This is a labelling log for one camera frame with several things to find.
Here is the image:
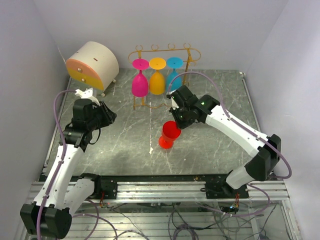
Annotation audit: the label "red wine glass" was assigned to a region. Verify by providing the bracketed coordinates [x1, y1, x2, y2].
[158, 121, 182, 149]

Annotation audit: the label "aluminium rail frame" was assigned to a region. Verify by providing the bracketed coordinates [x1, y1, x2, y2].
[14, 72, 305, 240]

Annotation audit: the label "round beige drawer cabinet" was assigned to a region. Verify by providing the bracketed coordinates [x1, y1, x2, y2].
[65, 41, 120, 94]

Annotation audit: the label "loose cables under frame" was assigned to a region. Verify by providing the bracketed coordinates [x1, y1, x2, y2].
[79, 199, 283, 240]

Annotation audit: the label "orange wine glass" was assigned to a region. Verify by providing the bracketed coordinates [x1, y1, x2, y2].
[149, 57, 166, 95]

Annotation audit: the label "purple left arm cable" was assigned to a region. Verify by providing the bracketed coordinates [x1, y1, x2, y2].
[36, 89, 77, 240]

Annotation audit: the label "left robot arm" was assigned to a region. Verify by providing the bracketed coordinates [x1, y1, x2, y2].
[20, 98, 117, 239]

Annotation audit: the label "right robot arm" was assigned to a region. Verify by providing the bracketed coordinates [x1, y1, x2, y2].
[166, 85, 281, 198]

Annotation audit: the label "blue wine glass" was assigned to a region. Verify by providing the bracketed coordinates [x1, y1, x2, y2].
[165, 57, 184, 92]

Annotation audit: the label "gold wire wine glass rack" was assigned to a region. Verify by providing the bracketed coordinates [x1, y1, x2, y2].
[128, 42, 202, 110]

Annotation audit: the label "pink wine glass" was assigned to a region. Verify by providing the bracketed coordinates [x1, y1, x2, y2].
[131, 58, 149, 98]

